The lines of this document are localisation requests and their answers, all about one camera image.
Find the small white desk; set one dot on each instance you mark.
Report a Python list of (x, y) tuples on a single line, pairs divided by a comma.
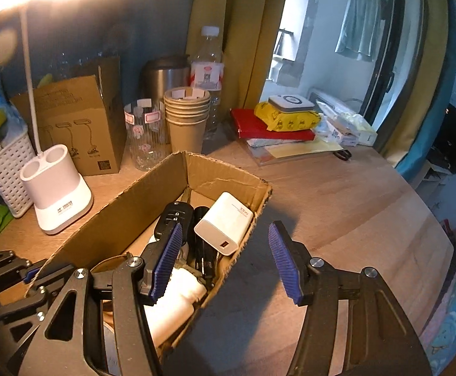
[(435, 172)]

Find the white charger adapter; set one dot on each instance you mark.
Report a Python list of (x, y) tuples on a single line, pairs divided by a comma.
[(224, 219)]

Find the black car key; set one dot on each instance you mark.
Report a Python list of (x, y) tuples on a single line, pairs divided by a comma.
[(173, 213)]

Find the yellow curtain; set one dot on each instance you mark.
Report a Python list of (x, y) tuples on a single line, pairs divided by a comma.
[(420, 105), (232, 27)]

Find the white pill bottle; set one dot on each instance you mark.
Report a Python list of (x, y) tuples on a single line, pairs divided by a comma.
[(181, 297)]

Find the long white carton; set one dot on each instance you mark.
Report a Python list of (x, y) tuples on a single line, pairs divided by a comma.
[(329, 100)]

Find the stack of paper cups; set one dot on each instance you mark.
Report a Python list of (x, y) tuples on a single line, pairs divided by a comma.
[(185, 133)]

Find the clear water bottle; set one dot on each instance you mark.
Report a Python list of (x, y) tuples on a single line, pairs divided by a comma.
[(206, 55)]

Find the teal curtain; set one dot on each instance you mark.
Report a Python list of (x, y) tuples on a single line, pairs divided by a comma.
[(447, 66)]

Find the black sliding door frame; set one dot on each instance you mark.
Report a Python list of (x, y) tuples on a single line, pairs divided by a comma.
[(392, 47)]

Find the red book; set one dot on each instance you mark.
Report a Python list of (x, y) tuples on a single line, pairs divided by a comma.
[(247, 125)]

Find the brown lamp carton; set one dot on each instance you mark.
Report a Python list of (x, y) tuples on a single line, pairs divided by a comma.
[(79, 125)]

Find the black scissors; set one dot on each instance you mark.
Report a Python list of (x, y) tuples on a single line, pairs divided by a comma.
[(343, 154)]

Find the hanging pale garment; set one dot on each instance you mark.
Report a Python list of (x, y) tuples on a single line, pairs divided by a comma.
[(359, 27)]

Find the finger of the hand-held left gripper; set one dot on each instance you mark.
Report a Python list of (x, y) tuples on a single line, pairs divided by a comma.
[(1, 270), (28, 301)]

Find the small white flat device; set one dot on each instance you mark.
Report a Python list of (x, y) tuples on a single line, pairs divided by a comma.
[(290, 102)]

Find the white desk lamp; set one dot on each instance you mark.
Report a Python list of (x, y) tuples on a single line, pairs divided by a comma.
[(55, 203)]

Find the black monitor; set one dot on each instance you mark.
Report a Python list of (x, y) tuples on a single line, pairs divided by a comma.
[(455, 133)]

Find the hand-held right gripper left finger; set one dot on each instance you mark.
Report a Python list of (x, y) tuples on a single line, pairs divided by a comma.
[(167, 260)]

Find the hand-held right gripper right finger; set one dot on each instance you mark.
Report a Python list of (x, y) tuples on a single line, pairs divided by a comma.
[(284, 266)]

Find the red tin can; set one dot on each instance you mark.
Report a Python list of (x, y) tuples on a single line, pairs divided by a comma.
[(111, 348)]

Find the yellow wipes packet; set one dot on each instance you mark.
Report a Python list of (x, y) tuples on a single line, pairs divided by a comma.
[(286, 121)]

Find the clear ribbed glass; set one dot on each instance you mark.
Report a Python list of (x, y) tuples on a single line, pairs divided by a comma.
[(145, 145)]

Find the white plastic basket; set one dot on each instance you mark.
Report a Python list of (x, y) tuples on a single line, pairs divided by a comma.
[(8, 172)]

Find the yellow paper envelope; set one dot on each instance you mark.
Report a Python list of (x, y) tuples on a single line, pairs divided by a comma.
[(302, 149)]

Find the cardboard box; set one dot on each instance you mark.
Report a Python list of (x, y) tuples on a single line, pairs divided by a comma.
[(220, 176)]

